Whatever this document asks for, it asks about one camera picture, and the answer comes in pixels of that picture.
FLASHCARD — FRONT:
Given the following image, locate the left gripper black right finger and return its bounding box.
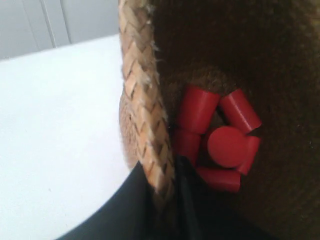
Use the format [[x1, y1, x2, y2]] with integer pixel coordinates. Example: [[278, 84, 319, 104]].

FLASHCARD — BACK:
[[175, 156, 240, 240]]

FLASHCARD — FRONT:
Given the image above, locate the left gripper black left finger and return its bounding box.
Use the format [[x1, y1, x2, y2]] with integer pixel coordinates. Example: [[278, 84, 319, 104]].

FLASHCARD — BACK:
[[59, 163, 151, 240]]

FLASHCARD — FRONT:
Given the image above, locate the brown woven wicker basket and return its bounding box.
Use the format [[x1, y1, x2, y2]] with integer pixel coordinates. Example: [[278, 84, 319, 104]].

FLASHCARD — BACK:
[[118, 0, 320, 240]]

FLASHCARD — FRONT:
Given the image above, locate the red cylinder bottom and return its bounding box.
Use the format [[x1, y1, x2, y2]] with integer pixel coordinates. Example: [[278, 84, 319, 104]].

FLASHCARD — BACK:
[[196, 167, 241, 193]]

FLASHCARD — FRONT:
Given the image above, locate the red cylinder lower left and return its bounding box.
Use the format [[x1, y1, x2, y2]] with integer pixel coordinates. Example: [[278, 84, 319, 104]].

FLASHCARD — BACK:
[[172, 128, 201, 167]]

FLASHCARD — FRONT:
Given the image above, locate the red round object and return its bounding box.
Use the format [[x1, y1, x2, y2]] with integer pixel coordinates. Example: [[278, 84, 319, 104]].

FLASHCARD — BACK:
[[205, 126, 248, 168]]

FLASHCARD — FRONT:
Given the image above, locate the red cylinder upper left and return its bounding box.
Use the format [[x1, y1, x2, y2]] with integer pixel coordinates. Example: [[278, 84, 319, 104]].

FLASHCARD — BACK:
[[176, 84, 220, 135]]

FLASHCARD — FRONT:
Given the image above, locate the red cylinder upper right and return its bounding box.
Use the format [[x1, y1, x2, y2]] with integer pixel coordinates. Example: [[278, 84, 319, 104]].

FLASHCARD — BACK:
[[219, 89, 262, 134]]

